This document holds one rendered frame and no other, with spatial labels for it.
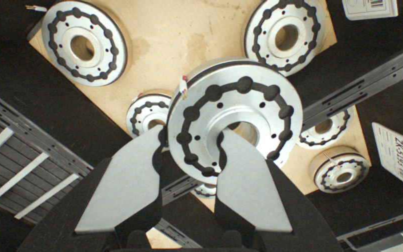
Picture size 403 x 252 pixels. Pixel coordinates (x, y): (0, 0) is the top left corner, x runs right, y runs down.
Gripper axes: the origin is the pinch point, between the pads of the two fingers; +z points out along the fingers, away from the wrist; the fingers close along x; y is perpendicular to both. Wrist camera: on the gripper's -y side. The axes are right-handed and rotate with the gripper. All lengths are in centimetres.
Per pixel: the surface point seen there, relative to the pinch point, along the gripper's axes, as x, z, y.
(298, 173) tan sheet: 23.1, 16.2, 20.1
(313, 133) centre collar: 19.9, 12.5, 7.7
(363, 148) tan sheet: 34.8, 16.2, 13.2
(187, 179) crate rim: -0.7, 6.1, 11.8
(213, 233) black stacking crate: 4.8, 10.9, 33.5
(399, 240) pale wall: 243, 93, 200
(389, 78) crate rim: 20.6, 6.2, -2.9
